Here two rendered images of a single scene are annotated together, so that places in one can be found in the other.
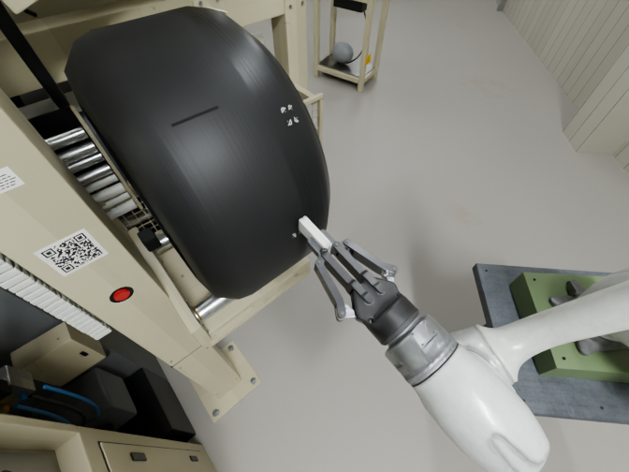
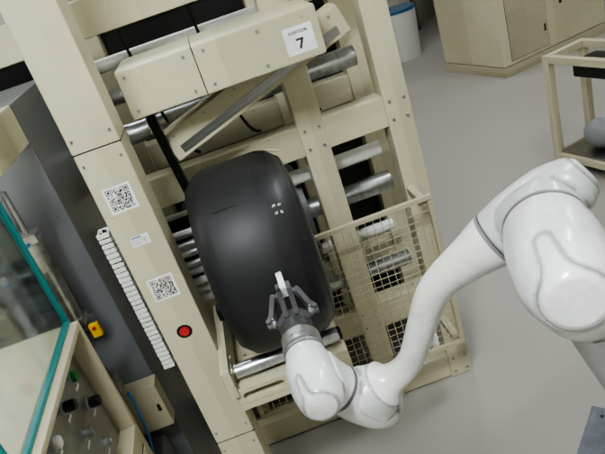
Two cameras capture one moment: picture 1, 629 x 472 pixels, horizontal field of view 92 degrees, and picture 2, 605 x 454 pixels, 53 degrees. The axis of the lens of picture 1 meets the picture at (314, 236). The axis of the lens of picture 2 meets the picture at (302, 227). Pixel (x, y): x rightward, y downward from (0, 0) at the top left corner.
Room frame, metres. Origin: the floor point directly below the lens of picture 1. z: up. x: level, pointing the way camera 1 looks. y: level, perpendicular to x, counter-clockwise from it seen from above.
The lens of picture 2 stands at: (-0.68, -0.89, 2.00)
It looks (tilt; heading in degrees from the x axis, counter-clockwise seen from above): 25 degrees down; 38
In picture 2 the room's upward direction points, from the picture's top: 19 degrees counter-clockwise
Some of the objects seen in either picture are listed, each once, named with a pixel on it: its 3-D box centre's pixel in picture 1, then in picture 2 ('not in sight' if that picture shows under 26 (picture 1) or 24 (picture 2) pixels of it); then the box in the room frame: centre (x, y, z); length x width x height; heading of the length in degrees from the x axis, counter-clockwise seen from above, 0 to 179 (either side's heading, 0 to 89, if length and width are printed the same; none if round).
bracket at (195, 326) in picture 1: (168, 282); (226, 347); (0.40, 0.40, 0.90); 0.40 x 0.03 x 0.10; 41
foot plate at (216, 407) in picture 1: (224, 378); not in sight; (0.33, 0.45, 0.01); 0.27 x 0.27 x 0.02; 41
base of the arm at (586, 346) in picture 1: (593, 312); not in sight; (0.36, -0.84, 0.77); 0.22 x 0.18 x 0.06; 6
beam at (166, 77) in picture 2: not in sight; (220, 56); (0.82, 0.37, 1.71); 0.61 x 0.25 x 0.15; 131
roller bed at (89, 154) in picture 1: (76, 176); (193, 260); (0.66, 0.68, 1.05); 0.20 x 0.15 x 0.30; 131
